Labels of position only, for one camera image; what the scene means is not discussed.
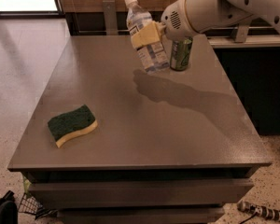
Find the black wire basket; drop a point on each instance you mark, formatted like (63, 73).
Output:
(29, 205)

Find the green and yellow sponge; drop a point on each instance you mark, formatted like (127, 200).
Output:
(73, 124)

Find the right metal wall bracket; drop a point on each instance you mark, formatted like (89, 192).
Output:
(240, 32)

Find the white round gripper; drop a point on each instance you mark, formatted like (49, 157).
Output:
(174, 20)

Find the black bag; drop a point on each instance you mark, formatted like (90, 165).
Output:
(8, 209)

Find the green soda can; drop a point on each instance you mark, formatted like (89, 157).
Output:
(180, 53)

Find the grey drawer cabinet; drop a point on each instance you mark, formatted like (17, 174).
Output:
(169, 148)

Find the metal wall bracket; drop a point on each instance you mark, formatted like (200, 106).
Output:
(110, 15)
(240, 32)

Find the clear plastic water bottle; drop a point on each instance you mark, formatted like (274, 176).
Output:
(153, 57)

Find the left metal wall bracket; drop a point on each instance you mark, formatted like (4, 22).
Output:
(110, 15)

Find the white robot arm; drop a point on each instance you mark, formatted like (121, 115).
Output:
(188, 18)

